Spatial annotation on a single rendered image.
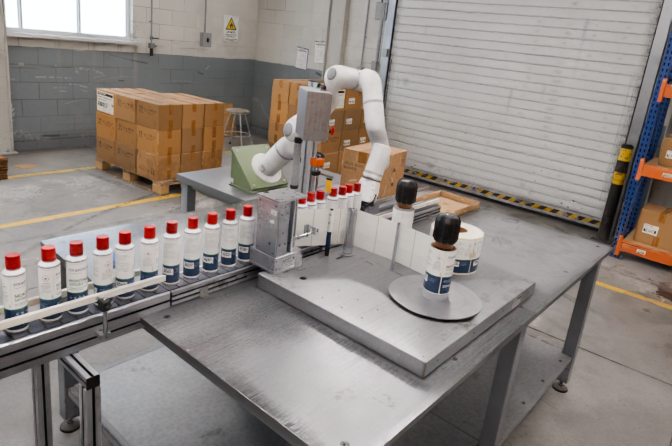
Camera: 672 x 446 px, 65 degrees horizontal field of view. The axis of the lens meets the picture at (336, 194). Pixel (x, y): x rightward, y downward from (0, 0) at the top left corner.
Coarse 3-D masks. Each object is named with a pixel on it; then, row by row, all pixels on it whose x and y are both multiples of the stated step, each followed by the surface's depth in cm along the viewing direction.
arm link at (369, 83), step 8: (360, 72) 243; (368, 72) 239; (360, 80) 240; (368, 80) 237; (376, 80) 237; (360, 88) 244; (368, 88) 237; (376, 88) 236; (368, 96) 236; (376, 96) 236
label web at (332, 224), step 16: (304, 224) 195; (320, 224) 198; (336, 224) 200; (368, 224) 198; (384, 224) 194; (400, 224) 190; (304, 240) 197; (320, 240) 200; (336, 240) 203; (368, 240) 200; (384, 240) 195; (400, 240) 191; (384, 256) 196
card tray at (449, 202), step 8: (432, 192) 312; (440, 192) 320; (448, 192) 316; (416, 200) 300; (424, 200) 307; (440, 200) 311; (448, 200) 313; (456, 200) 314; (464, 200) 310; (472, 200) 307; (448, 208) 297; (456, 208) 299; (464, 208) 290; (472, 208) 298
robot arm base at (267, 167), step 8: (272, 152) 283; (256, 160) 294; (264, 160) 288; (272, 160) 285; (280, 160) 283; (288, 160) 285; (256, 168) 291; (264, 168) 290; (272, 168) 288; (280, 168) 290; (264, 176) 292; (272, 176) 295; (280, 176) 300
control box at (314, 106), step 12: (300, 96) 209; (312, 96) 198; (324, 96) 200; (300, 108) 209; (312, 108) 200; (324, 108) 201; (300, 120) 208; (312, 120) 201; (324, 120) 202; (300, 132) 207; (312, 132) 203; (324, 132) 204
